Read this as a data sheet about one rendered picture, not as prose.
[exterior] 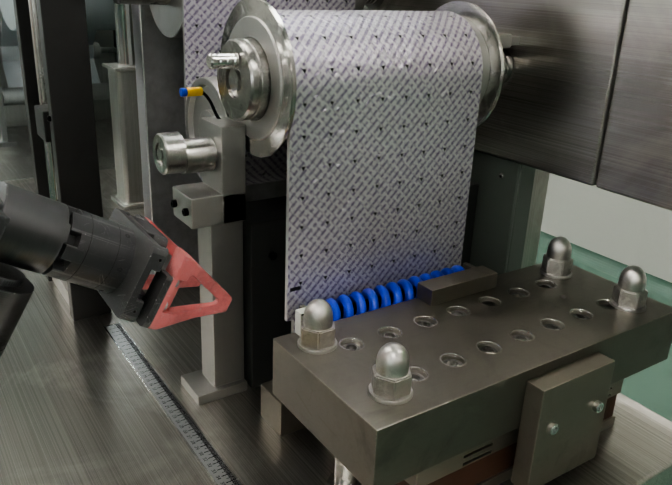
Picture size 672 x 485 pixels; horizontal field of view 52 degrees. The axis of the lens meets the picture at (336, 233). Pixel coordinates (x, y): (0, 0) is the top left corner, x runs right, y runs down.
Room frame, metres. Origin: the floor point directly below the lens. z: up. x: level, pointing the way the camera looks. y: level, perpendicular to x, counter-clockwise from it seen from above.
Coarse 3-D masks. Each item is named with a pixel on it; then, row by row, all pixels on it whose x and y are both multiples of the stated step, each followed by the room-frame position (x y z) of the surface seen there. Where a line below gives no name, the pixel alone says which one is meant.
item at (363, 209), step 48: (288, 144) 0.61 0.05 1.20; (336, 144) 0.64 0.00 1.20; (384, 144) 0.67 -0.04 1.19; (432, 144) 0.71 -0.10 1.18; (288, 192) 0.61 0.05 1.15; (336, 192) 0.64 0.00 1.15; (384, 192) 0.67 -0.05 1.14; (432, 192) 0.71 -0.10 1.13; (288, 240) 0.61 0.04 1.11; (336, 240) 0.64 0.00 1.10; (384, 240) 0.68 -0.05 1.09; (432, 240) 0.72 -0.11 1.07; (288, 288) 0.61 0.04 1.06; (336, 288) 0.64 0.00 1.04
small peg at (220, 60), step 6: (210, 54) 0.62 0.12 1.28; (216, 54) 0.63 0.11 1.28; (222, 54) 0.63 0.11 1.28; (228, 54) 0.63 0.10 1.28; (234, 54) 0.63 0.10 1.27; (210, 60) 0.62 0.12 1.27; (216, 60) 0.62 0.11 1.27; (222, 60) 0.62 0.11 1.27; (228, 60) 0.63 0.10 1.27; (234, 60) 0.63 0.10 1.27; (210, 66) 0.62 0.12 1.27; (216, 66) 0.62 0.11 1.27; (222, 66) 0.63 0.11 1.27; (228, 66) 0.63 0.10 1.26; (234, 66) 0.63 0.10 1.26
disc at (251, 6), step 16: (256, 0) 0.65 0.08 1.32; (240, 16) 0.68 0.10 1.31; (256, 16) 0.65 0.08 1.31; (272, 16) 0.63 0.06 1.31; (224, 32) 0.71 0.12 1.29; (272, 32) 0.63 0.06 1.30; (288, 48) 0.61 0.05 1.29; (288, 64) 0.60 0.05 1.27; (288, 80) 0.60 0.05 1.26; (288, 96) 0.60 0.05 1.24; (288, 112) 0.60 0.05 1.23; (288, 128) 0.61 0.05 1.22; (256, 144) 0.65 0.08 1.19; (272, 144) 0.63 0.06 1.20
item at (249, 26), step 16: (240, 32) 0.67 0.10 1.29; (256, 32) 0.65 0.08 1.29; (272, 48) 0.62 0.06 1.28; (272, 64) 0.62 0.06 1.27; (272, 80) 0.62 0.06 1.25; (272, 96) 0.62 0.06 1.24; (480, 96) 0.76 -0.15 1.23; (272, 112) 0.62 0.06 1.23; (256, 128) 0.65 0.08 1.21; (272, 128) 0.62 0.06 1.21
